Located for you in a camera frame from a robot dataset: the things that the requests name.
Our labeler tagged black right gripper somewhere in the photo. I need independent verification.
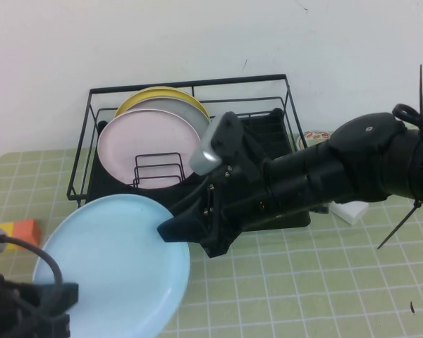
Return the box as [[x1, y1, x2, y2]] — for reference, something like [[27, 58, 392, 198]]
[[157, 156, 274, 260]]

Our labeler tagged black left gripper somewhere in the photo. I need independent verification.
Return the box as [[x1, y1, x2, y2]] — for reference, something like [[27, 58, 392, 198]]
[[0, 273, 80, 338]]

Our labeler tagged light blue plate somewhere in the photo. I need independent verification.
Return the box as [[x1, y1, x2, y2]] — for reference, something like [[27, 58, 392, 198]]
[[32, 193, 192, 338]]

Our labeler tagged pink plate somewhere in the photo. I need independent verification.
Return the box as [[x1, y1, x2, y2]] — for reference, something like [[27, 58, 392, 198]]
[[97, 108, 202, 190]]

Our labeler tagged grey plate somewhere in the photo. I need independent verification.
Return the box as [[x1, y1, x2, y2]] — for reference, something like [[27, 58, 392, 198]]
[[126, 96, 212, 137]]

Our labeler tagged yellow plate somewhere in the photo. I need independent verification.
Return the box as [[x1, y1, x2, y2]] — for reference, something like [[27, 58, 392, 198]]
[[114, 86, 211, 123]]

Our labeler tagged orange cube block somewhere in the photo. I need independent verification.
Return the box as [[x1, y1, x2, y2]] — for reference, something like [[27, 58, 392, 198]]
[[13, 218, 42, 251]]

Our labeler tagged yellow cube block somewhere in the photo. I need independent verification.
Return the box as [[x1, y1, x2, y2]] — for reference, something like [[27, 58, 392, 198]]
[[0, 221, 18, 251]]

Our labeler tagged black plastic drip tray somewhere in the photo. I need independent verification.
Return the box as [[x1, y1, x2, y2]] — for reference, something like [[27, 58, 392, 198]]
[[82, 108, 312, 233]]

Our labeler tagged white tape roll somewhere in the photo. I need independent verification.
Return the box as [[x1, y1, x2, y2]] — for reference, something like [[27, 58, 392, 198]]
[[298, 130, 334, 149]]

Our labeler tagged white charger plug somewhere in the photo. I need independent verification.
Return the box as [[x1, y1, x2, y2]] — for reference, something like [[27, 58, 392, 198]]
[[329, 201, 370, 226]]

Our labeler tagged black zip tie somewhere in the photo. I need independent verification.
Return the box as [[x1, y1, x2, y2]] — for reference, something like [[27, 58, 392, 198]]
[[376, 199, 423, 250], [391, 64, 423, 131]]

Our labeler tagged grey camera cable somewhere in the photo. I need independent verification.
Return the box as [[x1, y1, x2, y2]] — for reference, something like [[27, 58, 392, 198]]
[[0, 230, 63, 293]]

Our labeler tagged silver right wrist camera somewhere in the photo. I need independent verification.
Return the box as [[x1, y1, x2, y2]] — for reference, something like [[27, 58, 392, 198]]
[[189, 111, 258, 176]]

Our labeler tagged black wire dish rack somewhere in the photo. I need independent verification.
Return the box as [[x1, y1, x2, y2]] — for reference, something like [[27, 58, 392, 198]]
[[66, 73, 320, 209]]

